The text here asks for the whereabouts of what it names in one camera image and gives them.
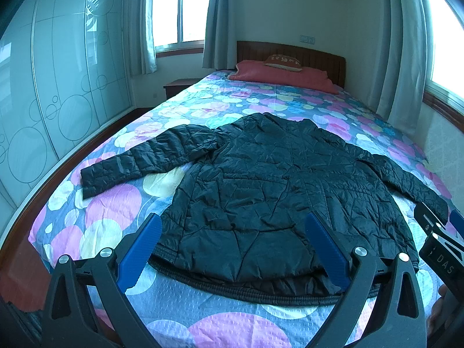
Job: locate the dark wooden nightstand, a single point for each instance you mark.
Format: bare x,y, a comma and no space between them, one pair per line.
175,87

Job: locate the grey curtain beside headboard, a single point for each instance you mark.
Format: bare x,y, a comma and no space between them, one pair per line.
220,44

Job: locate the right window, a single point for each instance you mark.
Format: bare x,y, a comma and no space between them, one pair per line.
447,50

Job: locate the wall socket plate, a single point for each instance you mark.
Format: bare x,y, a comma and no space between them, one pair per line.
307,39

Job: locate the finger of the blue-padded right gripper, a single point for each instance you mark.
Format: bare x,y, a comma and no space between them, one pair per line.
457,221

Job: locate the person's right hand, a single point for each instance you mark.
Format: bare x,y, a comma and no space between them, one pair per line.
437,312

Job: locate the white curtain left of window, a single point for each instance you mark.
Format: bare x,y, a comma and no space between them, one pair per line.
142,55

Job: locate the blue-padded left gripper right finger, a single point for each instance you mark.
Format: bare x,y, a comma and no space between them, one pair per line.
397,318

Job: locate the small red embroidered cushion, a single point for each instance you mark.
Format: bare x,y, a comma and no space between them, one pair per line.
283,62

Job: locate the grey curtain right side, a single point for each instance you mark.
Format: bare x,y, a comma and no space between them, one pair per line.
401,68

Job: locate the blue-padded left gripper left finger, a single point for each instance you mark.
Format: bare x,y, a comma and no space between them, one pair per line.
69,319

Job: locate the red pillow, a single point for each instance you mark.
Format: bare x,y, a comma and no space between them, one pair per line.
307,78

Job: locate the window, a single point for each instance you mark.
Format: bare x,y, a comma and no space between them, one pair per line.
447,50
179,25

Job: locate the left window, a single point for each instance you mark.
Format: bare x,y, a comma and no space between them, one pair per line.
179,25

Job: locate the white patterned wardrobe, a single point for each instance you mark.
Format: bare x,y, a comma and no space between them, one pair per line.
63,77

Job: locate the black quilted puffer jacket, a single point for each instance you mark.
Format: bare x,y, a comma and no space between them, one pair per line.
235,226

